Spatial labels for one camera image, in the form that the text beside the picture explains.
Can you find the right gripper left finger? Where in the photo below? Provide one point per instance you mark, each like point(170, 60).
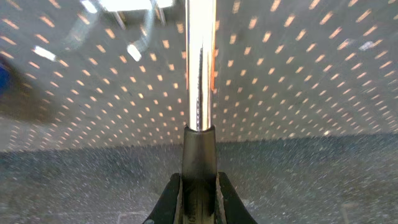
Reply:
point(169, 205)

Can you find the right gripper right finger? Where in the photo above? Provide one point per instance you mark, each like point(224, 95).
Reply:
point(230, 205)

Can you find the hammer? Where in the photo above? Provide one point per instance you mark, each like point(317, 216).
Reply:
point(199, 93)

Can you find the roll of blue tape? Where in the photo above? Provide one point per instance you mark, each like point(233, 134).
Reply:
point(3, 77)

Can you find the black pegboard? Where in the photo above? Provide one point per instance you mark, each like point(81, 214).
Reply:
point(295, 77)

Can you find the metal hook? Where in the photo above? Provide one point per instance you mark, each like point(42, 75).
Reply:
point(130, 4)

